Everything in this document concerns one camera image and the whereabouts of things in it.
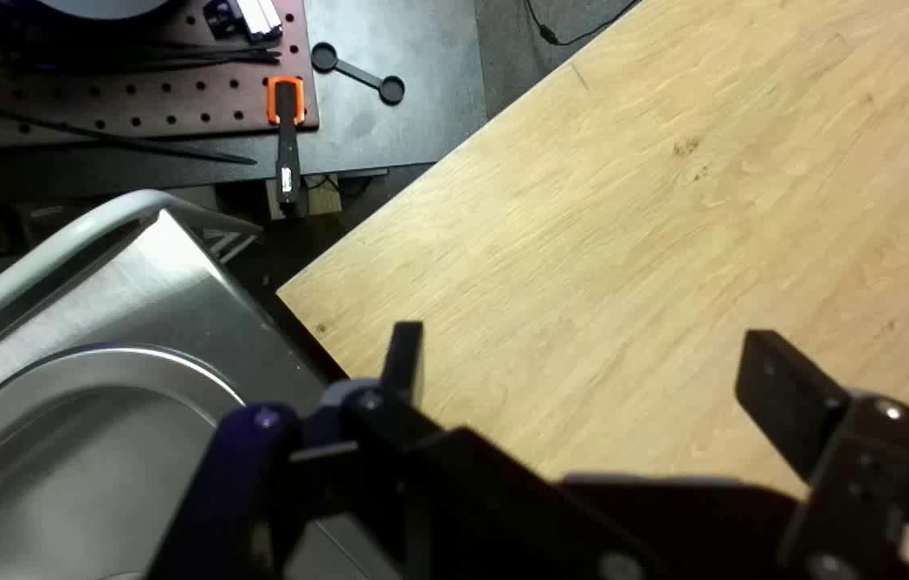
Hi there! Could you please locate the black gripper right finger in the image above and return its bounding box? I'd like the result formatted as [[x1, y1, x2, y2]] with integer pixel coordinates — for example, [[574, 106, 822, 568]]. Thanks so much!
[[731, 325, 909, 568]]

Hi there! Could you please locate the black double-ring strap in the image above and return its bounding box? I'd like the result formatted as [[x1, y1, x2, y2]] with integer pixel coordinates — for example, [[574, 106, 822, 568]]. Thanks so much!
[[306, 38, 410, 109]]

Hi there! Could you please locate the stainless steel sink counter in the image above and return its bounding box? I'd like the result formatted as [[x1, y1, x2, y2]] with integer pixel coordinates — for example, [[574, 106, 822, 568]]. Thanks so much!
[[0, 186, 375, 580]]

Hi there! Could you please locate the brown perforated pegboard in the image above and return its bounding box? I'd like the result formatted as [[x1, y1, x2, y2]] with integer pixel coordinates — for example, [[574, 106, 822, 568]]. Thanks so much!
[[0, 0, 320, 147]]

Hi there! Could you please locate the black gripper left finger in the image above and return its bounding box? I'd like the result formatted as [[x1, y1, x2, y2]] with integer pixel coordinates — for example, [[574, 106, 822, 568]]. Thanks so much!
[[340, 318, 449, 446]]

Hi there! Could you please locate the orange and black clamp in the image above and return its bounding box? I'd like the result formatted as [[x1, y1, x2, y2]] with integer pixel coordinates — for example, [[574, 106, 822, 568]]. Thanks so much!
[[263, 73, 313, 210]]

